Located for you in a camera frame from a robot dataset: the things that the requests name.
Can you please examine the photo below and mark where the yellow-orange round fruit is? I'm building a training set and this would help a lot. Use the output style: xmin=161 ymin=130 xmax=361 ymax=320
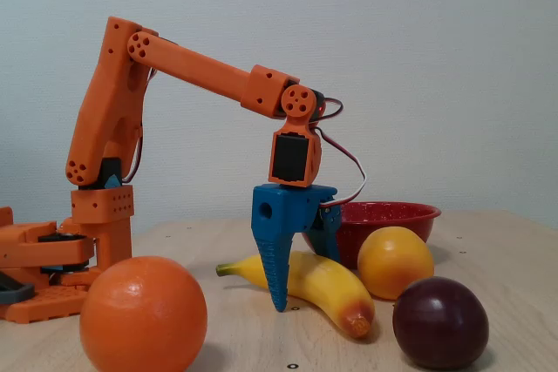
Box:
xmin=357 ymin=226 xmax=436 ymax=301

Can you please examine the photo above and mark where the red white servo cable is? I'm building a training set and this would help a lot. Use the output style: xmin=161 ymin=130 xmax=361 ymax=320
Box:
xmin=314 ymin=97 xmax=368 ymax=207

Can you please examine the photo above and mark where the grey table clamp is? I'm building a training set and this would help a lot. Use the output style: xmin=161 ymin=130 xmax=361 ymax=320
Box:
xmin=0 ymin=271 xmax=35 ymax=306

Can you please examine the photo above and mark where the yellow toy banana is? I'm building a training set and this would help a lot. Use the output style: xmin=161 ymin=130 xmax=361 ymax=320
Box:
xmin=216 ymin=250 xmax=376 ymax=339

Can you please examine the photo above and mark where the red speckled enamel bowl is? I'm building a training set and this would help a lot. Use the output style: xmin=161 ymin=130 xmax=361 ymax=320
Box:
xmin=302 ymin=201 xmax=442 ymax=271

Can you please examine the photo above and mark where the dark purple plum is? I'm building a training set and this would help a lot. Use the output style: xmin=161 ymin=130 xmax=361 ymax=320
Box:
xmin=391 ymin=275 xmax=490 ymax=370

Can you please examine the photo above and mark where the large orange fruit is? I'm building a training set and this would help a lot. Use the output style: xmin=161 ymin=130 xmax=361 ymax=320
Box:
xmin=78 ymin=255 xmax=209 ymax=372

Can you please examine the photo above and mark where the orange robot base plate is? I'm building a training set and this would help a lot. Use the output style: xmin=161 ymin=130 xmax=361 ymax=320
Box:
xmin=0 ymin=206 xmax=108 ymax=325

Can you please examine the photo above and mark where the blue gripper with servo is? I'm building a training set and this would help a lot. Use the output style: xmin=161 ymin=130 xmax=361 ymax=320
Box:
xmin=251 ymin=184 xmax=343 ymax=314

